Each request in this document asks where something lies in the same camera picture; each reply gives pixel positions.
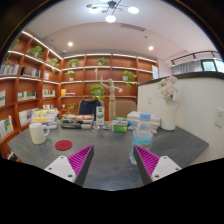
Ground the grey sheer curtain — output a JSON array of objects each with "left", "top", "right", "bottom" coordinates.
[{"left": 172, "top": 59, "right": 204, "bottom": 76}]

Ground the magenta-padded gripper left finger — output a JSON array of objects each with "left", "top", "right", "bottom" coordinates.
[{"left": 44, "top": 144, "right": 95, "bottom": 187}]

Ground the white ceramic mug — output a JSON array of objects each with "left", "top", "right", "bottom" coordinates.
[{"left": 28, "top": 122, "right": 50, "bottom": 145}]

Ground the dark-framed window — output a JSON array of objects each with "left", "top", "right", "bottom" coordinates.
[{"left": 201, "top": 58, "right": 224, "bottom": 73}]

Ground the clear blue-capped water bottle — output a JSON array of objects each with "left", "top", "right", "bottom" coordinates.
[{"left": 129, "top": 112, "right": 154, "bottom": 166}]

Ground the white ceramic jug vase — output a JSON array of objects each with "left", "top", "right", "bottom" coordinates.
[{"left": 160, "top": 99, "right": 180, "bottom": 132}]

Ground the tan upholstered chair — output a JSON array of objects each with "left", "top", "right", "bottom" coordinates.
[{"left": 114, "top": 99, "right": 138, "bottom": 119}]

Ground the tall green and white carton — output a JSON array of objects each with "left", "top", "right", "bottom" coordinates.
[{"left": 95, "top": 105, "right": 106, "bottom": 127}]

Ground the black curtain rail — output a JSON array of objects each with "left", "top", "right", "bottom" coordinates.
[{"left": 170, "top": 50, "right": 221, "bottom": 66}]

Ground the orange wooden shelf unit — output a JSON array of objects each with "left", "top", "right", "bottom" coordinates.
[{"left": 0, "top": 29, "right": 159, "bottom": 161}]

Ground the dark book stack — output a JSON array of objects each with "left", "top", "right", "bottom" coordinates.
[{"left": 59, "top": 114, "right": 95, "bottom": 130}]

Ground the white tissue pack stack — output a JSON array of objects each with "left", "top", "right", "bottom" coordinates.
[{"left": 126, "top": 110, "right": 162, "bottom": 131}]

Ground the dark upholstered chair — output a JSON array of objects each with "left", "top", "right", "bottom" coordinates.
[{"left": 78, "top": 99, "right": 102, "bottom": 122}]

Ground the branched ceiling lamp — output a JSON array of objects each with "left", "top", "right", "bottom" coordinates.
[{"left": 85, "top": 0, "right": 140, "bottom": 24}]

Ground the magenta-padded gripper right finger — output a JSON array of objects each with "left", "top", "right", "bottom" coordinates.
[{"left": 133, "top": 145, "right": 183, "bottom": 186}]

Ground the flat round red coaster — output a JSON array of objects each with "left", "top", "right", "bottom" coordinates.
[{"left": 54, "top": 139, "right": 73, "bottom": 152}]

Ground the ceiling air vent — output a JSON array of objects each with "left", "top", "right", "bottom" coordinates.
[{"left": 120, "top": 23, "right": 146, "bottom": 32}]

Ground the green and white tissue box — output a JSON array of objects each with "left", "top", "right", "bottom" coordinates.
[{"left": 112, "top": 116, "right": 128, "bottom": 133}]

